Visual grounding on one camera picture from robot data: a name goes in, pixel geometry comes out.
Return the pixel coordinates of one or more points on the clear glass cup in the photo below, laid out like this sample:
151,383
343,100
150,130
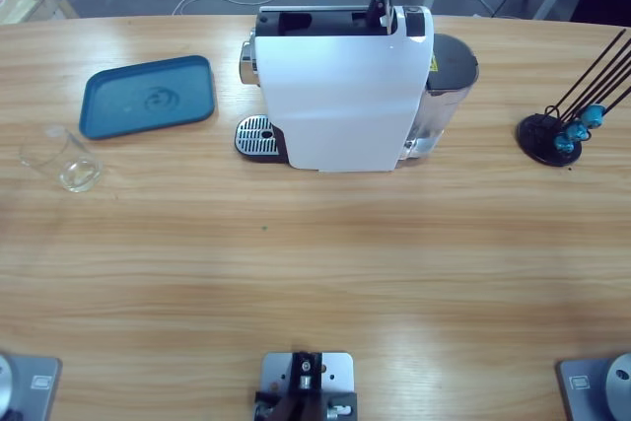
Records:
79,177

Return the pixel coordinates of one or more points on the white capsule coffee machine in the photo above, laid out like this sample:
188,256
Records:
340,95

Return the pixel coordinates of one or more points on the teal coffee capsule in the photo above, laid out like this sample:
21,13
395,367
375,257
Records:
593,115
577,131
564,146

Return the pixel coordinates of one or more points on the drip tray with metal grate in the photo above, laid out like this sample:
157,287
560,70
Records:
254,135

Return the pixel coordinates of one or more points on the clear water tank, black lid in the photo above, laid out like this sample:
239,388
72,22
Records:
451,71

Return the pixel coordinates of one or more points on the dark teal plastic tray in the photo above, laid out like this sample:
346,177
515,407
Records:
148,95

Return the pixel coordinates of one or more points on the black capsule holder with rods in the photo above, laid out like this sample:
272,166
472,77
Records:
535,132

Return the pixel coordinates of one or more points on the grey mount with dark post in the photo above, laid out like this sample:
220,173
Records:
305,381

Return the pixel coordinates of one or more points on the arm grey base plate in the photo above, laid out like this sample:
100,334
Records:
591,386
29,386

